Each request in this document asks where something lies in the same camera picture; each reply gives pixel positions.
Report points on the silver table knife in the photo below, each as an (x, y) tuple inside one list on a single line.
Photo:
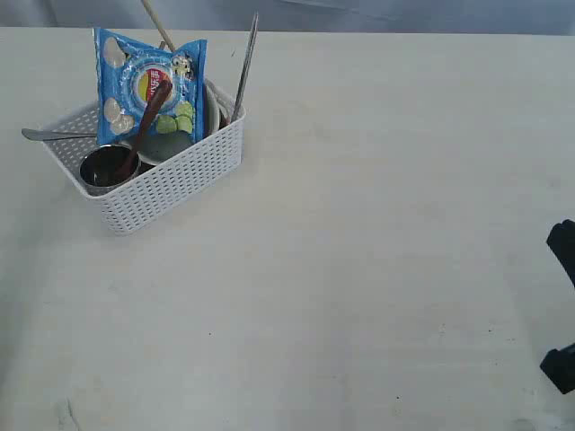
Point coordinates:
[(246, 68)]

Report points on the dark red wooden spoon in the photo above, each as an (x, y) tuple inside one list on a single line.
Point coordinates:
[(153, 106)]

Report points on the blue chips bag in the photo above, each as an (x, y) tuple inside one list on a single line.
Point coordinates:
[(128, 74)]

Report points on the stainless steel cup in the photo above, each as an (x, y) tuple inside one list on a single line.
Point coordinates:
[(98, 171)]

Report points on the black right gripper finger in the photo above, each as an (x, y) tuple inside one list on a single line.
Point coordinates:
[(561, 241), (559, 367)]

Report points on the light wooden chopstick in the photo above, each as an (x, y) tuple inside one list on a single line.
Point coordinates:
[(156, 21)]

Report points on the white perforated plastic basket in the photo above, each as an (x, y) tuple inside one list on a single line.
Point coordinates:
[(155, 192)]

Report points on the white ceramic bowl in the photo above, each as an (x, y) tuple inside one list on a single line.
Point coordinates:
[(159, 148)]

